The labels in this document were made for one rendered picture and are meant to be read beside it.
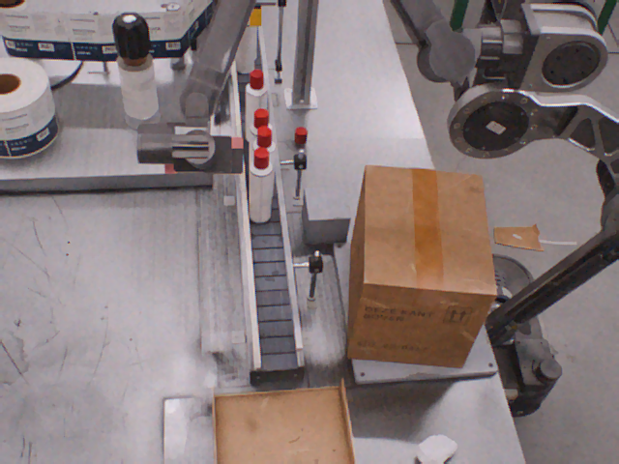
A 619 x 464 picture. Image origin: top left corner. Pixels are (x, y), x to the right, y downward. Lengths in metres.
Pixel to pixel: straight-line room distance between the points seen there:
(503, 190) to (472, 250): 1.76
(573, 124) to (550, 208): 1.49
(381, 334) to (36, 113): 0.95
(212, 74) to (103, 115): 0.80
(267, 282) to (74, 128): 0.67
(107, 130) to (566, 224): 1.91
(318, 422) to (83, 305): 0.56
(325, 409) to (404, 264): 0.35
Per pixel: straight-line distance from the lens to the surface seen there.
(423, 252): 1.36
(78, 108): 1.99
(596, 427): 2.63
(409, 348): 1.48
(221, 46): 1.20
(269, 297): 1.55
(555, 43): 1.26
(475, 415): 1.54
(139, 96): 1.84
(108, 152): 1.86
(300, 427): 1.46
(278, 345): 1.49
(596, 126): 1.70
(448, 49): 1.21
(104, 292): 1.65
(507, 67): 1.26
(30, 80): 1.87
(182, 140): 1.21
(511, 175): 3.21
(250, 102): 1.77
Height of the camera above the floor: 2.16
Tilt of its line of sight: 50 degrees down
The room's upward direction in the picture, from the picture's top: 6 degrees clockwise
